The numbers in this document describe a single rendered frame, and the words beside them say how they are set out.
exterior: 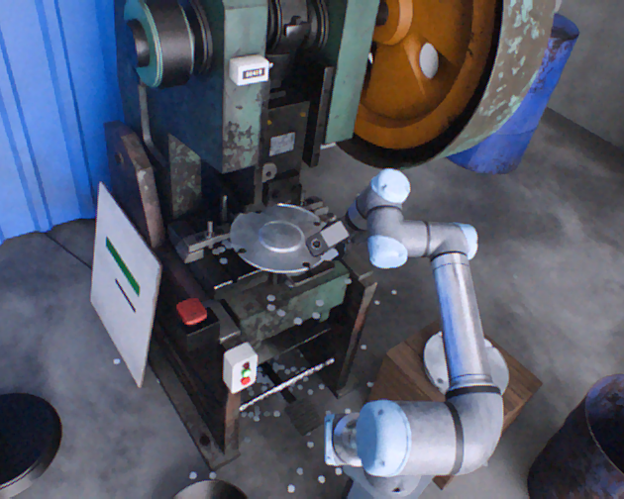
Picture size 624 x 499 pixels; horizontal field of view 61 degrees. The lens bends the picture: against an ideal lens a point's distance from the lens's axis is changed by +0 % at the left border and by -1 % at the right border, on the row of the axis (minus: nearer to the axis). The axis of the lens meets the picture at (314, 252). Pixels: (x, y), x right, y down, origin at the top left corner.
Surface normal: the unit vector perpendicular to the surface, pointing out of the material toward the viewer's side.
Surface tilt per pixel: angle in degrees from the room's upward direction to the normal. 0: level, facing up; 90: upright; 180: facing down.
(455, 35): 90
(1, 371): 0
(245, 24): 90
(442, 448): 43
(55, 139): 90
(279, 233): 0
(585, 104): 90
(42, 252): 0
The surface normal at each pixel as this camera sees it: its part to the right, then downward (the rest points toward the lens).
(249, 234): 0.13, -0.72
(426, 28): -0.81, 0.32
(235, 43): 0.58, 0.61
